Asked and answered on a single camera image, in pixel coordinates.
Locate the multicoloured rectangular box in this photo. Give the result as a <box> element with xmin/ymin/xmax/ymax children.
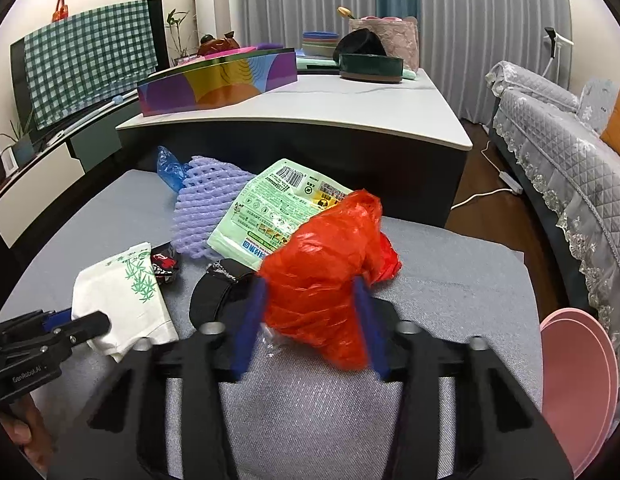
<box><xmin>136</xmin><ymin>48</ymin><xmax>298</xmax><ymax>118</ymax></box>

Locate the orange cushion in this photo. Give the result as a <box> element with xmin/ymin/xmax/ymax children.
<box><xmin>600</xmin><ymin>112</ymin><xmax>620</xmax><ymax>166</ymax></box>

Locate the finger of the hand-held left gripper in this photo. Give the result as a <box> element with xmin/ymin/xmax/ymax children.
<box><xmin>40</xmin><ymin>311</ymin><xmax>111</xmax><ymax>356</ymax></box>
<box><xmin>0</xmin><ymin>310</ymin><xmax>73</xmax><ymax>343</ymax></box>

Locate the black and red wrapper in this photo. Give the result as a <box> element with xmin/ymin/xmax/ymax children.
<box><xmin>150</xmin><ymin>241</ymin><xmax>181</xmax><ymax>286</ymax></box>

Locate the black cap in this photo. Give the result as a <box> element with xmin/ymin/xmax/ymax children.
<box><xmin>334</xmin><ymin>28</ymin><xmax>388</xmax><ymax>58</ymax></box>

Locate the blue plastic bag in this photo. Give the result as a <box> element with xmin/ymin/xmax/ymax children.
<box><xmin>156</xmin><ymin>146</ymin><xmax>193</xmax><ymax>193</ymax></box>

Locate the white power strip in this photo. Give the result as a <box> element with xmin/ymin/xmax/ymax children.
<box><xmin>497</xmin><ymin>169</ymin><xmax>523</xmax><ymax>193</ymax></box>

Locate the person's left hand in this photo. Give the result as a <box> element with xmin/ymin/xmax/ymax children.
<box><xmin>0</xmin><ymin>395</ymin><xmax>53</xmax><ymax>466</ymax></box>

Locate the stack of coloured bowls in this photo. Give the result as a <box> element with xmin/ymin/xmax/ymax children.
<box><xmin>302</xmin><ymin>31</ymin><xmax>341</xmax><ymax>58</ymax></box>

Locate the dark green round tin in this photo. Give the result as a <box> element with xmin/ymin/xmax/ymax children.
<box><xmin>338</xmin><ymin>53</ymin><xmax>405</xmax><ymax>83</ymax></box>

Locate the grey quilted sofa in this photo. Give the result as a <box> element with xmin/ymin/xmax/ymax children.
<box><xmin>485</xmin><ymin>60</ymin><xmax>620</xmax><ymax>401</ymax></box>

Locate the white floor stand lamp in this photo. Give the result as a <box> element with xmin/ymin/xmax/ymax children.
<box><xmin>542</xmin><ymin>26</ymin><xmax>575</xmax><ymax>78</ymax></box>

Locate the white-topped coffee table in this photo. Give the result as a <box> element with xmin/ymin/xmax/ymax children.
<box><xmin>114</xmin><ymin>67</ymin><xmax>475</xmax><ymax>231</ymax></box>

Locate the lucky bamboo plant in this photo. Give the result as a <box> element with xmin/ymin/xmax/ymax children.
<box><xmin>165</xmin><ymin>8</ymin><xmax>198</xmax><ymax>61</ymax></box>

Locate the red plastic bag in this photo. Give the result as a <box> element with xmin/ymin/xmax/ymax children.
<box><xmin>258</xmin><ymin>189</ymin><xmax>403</xmax><ymax>372</ymax></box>

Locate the green checked cloth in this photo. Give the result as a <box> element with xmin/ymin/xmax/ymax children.
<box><xmin>24</xmin><ymin>0</ymin><xmax>159</xmax><ymax>131</ymax></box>

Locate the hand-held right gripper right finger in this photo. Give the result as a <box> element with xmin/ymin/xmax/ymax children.
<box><xmin>352</xmin><ymin>277</ymin><xmax>573</xmax><ymax>480</ymax></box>

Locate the white TV cabinet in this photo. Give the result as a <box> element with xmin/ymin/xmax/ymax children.
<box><xmin>0</xmin><ymin>97</ymin><xmax>140</xmax><ymax>248</ymax></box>

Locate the pink lace basket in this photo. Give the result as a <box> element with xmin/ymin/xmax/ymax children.
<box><xmin>348</xmin><ymin>16</ymin><xmax>421</xmax><ymax>73</ymax></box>

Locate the pink flat box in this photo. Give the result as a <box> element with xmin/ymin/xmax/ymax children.
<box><xmin>190</xmin><ymin>46</ymin><xmax>258</xmax><ymax>61</ymax></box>

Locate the grey table mat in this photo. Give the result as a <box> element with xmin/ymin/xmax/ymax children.
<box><xmin>0</xmin><ymin>167</ymin><xmax>543</xmax><ymax>480</ymax></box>

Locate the brown teapot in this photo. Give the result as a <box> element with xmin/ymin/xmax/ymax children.
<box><xmin>197</xmin><ymin>31</ymin><xmax>239</xmax><ymax>56</ymax></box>

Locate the white bamboo-print tissue pack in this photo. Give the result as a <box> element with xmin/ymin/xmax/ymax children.
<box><xmin>71</xmin><ymin>242</ymin><xmax>179</xmax><ymax>363</ymax></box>

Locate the green printed snack packet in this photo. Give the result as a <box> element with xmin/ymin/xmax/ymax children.
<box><xmin>207</xmin><ymin>158</ymin><xmax>355</xmax><ymax>269</ymax></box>

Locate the white rod with blue tip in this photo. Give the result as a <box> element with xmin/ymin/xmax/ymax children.
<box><xmin>40</xmin><ymin>95</ymin><xmax>125</xmax><ymax>136</ymax></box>

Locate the potted green plant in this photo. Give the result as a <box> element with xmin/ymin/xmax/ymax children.
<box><xmin>0</xmin><ymin>87</ymin><xmax>35</xmax><ymax>166</ymax></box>

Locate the black television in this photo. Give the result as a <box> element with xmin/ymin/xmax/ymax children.
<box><xmin>10</xmin><ymin>0</ymin><xmax>171</xmax><ymax>133</ymax></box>

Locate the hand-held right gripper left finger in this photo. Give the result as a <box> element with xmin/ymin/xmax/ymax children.
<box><xmin>47</xmin><ymin>277</ymin><xmax>268</xmax><ymax>480</ymax></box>

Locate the purple foam fruit net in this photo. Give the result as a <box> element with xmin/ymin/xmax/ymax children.
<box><xmin>171</xmin><ymin>156</ymin><xmax>258</xmax><ymax>261</ymax></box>

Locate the white power cable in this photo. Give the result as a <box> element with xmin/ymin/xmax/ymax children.
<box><xmin>450</xmin><ymin>187</ymin><xmax>513</xmax><ymax>211</ymax></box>
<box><xmin>481</xmin><ymin>137</ymin><xmax>503</xmax><ymax>173</ymax></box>

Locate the pink plastic basin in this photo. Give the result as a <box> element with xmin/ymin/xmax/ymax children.
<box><xmin>540</xmin><ymin>307</ymin><xmax>620</xmax><ymax>480</ymax></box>

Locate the grey curtain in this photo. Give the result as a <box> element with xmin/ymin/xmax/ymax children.
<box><xmin>227</xmin><ymin>0</ymin><xmax>573</xmax><ymax>126</ymax></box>

